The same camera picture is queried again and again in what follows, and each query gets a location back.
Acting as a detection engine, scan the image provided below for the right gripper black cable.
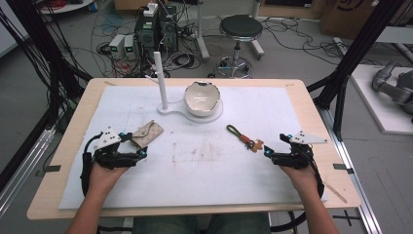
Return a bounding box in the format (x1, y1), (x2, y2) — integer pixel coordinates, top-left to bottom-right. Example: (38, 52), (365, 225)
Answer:
(309, 151), (326, 200)

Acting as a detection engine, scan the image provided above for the thin wooden stick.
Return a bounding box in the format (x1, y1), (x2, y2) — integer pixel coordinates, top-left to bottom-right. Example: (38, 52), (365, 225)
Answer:
(324, 181), (349, 205)

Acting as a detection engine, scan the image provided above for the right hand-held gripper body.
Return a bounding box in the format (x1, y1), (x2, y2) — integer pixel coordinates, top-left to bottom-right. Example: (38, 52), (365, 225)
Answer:
(271, 131), (328, 170)

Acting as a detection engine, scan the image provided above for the white metal stand leg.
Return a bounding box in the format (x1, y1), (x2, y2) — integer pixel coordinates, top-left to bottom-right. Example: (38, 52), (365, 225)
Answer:
(194, 0), (211, 61)

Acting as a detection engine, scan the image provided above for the cardboard box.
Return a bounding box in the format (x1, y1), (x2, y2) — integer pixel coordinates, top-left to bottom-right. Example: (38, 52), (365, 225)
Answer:
(319, 0), (413, 41)

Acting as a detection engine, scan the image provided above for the black round stool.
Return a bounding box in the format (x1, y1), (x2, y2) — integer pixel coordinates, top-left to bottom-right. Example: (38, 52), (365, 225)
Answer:
(215, 14), (265, 79)

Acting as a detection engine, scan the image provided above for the black metal frame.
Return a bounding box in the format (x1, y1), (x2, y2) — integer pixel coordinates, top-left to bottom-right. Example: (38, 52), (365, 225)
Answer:
(306, 0), (407, 141)
(0, 0), (94, 193)

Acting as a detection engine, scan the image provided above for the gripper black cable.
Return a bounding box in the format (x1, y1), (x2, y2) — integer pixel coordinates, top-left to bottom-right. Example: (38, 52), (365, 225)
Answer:
(80, 132), (102, 198)
(309, 151), (326, 200)

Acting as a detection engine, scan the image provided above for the white table mat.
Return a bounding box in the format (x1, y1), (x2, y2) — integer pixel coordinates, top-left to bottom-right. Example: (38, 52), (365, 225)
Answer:
(57, 85), (328, 211)

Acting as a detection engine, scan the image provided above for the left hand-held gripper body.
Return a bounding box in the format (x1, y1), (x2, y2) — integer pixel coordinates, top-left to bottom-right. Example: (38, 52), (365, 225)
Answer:
(92, 126), (142, 170)

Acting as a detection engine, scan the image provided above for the white eggshell-shaped bowl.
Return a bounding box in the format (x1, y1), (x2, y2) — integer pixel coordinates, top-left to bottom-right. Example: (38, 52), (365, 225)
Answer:
(183, 80), (222, 118)

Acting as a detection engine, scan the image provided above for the white round table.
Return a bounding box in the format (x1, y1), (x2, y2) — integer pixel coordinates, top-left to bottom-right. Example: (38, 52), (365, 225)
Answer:
(38, 0), (95, 16)

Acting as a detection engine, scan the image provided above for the white post stand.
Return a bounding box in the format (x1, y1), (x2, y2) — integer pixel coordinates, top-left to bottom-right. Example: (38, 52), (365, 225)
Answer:
(144, 51), (225, 125)

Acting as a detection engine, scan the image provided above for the white power supply box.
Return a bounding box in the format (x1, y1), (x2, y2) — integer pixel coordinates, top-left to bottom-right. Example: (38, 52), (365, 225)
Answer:
(123, 33), (137, 60)
(108, 33), (127, 60)

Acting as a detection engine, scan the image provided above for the green strap keychain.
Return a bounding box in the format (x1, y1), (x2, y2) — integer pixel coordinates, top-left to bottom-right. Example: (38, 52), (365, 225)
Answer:
(226, 124), (265, 153)

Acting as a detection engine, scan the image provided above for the white platform board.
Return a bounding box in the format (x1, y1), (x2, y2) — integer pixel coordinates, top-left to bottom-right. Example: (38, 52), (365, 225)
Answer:
(350, 63), (413, 136)

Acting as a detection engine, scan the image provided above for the person's left hand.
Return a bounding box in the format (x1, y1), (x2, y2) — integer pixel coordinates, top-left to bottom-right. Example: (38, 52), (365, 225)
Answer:
(88, 160), (131, 197)

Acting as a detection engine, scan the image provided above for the aluminium rail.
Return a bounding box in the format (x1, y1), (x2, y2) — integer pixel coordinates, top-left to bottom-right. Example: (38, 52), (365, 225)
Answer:
(319, 106), (384, 234)
(0, 126), (56, 216)

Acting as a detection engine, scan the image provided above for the person's right hand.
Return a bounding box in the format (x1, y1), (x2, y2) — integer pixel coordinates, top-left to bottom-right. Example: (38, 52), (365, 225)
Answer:
(280, 162), (321, 198)

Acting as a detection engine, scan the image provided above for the white power strip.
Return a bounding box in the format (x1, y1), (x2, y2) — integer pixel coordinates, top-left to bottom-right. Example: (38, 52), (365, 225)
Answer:
(142, 2), (160, 19)

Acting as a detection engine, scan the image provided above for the beige card wallet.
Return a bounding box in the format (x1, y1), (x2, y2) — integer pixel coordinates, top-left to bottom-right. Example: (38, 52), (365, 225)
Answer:
(131, 119), (165, 149)

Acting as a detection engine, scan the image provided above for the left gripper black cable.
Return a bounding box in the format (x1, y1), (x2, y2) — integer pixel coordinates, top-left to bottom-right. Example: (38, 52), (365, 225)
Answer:
(80, 132), (102, 198)

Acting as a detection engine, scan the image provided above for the coil of black cables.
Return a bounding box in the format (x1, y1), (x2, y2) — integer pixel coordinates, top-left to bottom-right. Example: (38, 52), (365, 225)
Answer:
(169, 52), (203, 71)

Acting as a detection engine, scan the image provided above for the black computer tower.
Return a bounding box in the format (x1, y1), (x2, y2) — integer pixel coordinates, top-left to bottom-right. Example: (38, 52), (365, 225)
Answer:
(133, 3), (179, 63)

